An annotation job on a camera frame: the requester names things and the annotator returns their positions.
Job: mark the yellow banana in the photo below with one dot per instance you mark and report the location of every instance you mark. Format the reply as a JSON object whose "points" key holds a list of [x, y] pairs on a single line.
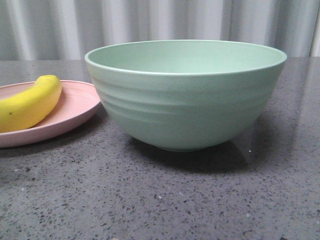
{"points": [[29, 107]]}

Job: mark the green ribbed bowl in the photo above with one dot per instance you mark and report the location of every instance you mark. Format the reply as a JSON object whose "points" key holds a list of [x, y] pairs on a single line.
{"points": [[184, 95]]}

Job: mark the pink plate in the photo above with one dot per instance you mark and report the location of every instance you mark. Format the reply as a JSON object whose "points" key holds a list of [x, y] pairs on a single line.
{"points": [[78, 102]]}

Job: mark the white pleated curtain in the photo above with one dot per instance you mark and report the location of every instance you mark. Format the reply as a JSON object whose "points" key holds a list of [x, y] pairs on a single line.
{"points": [[67, 29]]}

